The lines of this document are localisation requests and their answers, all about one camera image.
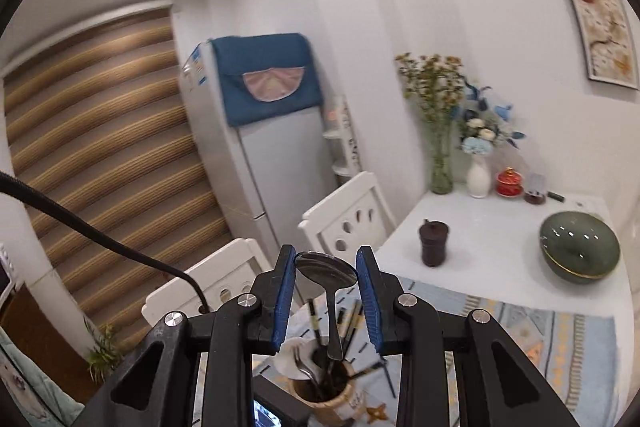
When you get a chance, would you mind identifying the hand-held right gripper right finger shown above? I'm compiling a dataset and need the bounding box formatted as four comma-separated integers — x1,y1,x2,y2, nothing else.
355,245,581,427

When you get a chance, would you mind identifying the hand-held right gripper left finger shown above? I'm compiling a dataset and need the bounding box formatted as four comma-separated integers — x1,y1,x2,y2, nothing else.
82,244,298,427

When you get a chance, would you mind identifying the bundle of black chopsticks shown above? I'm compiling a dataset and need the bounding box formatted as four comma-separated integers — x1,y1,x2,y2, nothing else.
306,297,396,403

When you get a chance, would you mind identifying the brown cylindrical utensil holder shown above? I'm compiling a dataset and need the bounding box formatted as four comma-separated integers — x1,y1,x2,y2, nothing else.
287,357,357,427

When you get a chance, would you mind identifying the metal spoon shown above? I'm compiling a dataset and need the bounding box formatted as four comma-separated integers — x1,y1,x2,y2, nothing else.
294,251,359,362

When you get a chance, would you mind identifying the metal fork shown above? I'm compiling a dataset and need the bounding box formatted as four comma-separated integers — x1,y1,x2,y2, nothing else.
293,346,322,384

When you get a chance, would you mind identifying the white chair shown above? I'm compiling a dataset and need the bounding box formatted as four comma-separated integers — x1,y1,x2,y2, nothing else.
298,171,398,258
141,237,273,328

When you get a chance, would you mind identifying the dark brown lidded cup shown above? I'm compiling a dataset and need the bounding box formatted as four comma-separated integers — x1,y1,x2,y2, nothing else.
418,218,451,268

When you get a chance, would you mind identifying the white fridge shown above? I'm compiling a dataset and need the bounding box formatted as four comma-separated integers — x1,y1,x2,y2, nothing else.
180,34,346,253

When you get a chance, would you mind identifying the glass vase with yellow flowers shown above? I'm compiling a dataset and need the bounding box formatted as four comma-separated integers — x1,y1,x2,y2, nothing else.
395,53,468,195

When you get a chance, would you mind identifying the white vase with blue flowers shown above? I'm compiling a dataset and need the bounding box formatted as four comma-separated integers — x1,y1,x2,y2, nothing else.
457,79,526,198

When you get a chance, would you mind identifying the white corner shelf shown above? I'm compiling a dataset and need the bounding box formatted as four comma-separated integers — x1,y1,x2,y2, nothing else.
320,97,363,188

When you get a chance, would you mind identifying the red lidded cup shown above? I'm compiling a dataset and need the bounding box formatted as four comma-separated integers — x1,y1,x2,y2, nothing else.
496,167,525,198

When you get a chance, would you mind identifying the blue patterned table mat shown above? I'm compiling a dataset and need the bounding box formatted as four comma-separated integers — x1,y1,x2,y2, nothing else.
250,274,618,427

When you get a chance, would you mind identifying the green potted plant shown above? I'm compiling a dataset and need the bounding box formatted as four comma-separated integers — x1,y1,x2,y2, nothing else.
85,322,126,383

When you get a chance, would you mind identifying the small grey slotted holder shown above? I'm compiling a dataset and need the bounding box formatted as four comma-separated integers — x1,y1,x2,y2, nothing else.
524,173,548,205

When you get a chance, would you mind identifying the dark green bowl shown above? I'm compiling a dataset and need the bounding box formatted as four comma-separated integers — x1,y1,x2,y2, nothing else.
539,211,621,285

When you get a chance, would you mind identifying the blue fridge cover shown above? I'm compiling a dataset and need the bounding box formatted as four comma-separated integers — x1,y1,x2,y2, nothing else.
210,33,323,128

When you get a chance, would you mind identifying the brown wooden cabinet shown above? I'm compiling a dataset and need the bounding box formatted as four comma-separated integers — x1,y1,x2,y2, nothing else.
0,279,96,403

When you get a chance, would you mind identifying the light teal printed cloth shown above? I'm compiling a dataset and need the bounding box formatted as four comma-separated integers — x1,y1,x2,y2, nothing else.
0,327,86,427

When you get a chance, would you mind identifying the black cable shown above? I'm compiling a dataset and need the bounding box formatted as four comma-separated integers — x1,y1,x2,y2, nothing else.
0,172,211,314

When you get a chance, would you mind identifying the framed wall picture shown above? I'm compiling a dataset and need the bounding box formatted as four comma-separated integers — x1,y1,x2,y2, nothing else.
530,0,640,90

